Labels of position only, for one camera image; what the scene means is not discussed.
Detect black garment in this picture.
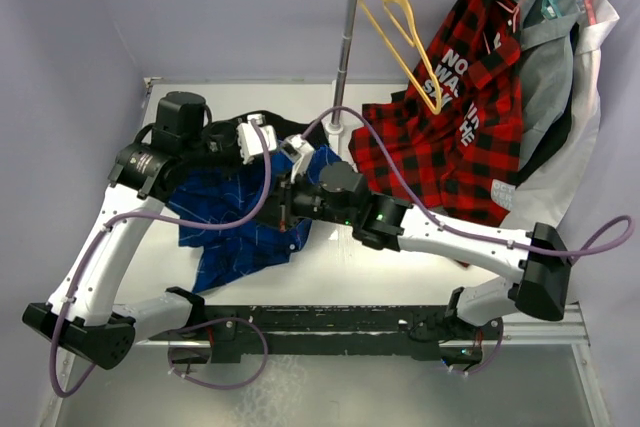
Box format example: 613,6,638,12
210,110,329,149

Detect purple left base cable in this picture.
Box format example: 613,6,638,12
166,314,271,391

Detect white shirt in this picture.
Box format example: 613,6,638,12
491,0,619,229

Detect red black plaid shirt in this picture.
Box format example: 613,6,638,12
349,0,523,227

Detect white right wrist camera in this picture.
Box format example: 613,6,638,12
281,134,315,184

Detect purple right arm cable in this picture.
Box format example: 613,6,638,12
302,106,636,266

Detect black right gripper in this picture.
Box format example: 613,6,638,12
246,168,356,233

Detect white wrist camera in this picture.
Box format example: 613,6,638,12
281,134,315,184
236,113,278,165

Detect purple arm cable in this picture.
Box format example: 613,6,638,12
49,120,274,398
302,106,636,266

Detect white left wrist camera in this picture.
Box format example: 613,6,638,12
236,113,278,165

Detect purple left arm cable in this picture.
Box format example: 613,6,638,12
49,120,274,398

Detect blue plaid shirt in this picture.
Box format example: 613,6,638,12
168,162,312,293

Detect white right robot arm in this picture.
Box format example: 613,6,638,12
256,162,572,338

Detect grey shirt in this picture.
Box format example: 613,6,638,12
514,0,580,181

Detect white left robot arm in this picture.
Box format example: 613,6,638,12
22,91,264,370

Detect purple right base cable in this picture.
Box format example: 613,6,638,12
447,319,506,378

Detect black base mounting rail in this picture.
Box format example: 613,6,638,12
153,305,502,363

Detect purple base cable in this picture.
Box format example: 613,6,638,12
447,319,506,378
166,314,271,391

